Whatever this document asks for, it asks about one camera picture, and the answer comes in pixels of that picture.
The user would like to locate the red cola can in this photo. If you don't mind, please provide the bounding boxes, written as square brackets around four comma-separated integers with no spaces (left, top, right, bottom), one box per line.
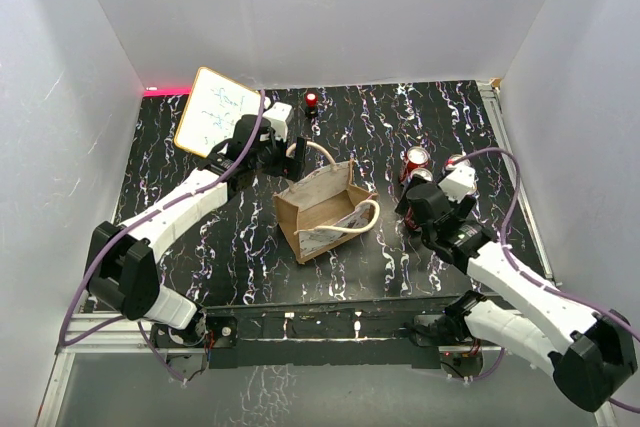
[404,211,422,232]
[398,146,430,183]

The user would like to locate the burlap canvas bag rope handles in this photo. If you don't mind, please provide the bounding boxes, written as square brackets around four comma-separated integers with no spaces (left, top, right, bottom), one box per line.
[273,141,381,264]

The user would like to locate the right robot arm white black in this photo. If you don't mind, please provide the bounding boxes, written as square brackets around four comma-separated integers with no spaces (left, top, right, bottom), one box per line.
[396,182,638,412]

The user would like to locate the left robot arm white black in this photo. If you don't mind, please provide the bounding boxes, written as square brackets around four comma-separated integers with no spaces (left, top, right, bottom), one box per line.
[85,112,305,346]

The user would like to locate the red button on black base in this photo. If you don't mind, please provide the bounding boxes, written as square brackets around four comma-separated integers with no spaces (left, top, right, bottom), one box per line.
[305,92,318,118]

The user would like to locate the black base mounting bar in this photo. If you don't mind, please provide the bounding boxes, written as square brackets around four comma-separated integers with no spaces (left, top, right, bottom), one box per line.
[206,297,478,369]

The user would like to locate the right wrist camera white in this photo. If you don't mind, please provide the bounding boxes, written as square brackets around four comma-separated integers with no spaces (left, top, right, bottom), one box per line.
[438,166,476,203]

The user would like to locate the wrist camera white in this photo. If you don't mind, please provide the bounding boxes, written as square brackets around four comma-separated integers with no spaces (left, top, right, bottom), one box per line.
[438,166,476,203]
[263,102,293,140]

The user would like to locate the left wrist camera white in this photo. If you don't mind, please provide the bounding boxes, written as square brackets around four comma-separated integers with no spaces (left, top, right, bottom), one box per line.
[263,102,293,140]

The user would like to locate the whiteboard with yellow frame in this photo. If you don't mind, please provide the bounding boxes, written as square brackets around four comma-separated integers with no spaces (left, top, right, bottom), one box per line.
[173,67,260,157]

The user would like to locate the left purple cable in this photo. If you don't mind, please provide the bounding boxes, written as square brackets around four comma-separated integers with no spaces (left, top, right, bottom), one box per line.
[58,89,267,383]

